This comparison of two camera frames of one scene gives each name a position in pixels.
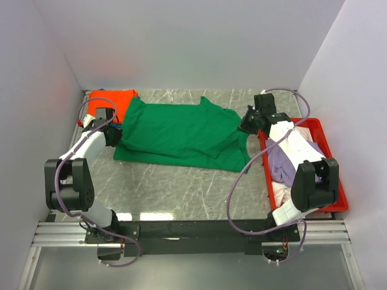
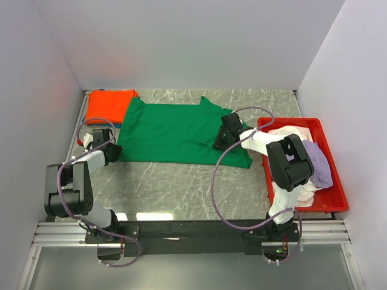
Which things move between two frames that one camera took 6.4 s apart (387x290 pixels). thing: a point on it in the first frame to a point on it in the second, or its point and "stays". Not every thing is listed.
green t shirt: (203, 135) stays
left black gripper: (117, 137) to (117, 150)
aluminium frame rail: (325, 233) stays
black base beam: (144, 238) stays
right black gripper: (244, 125) to (217, 142)
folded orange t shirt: (119, 99) stays
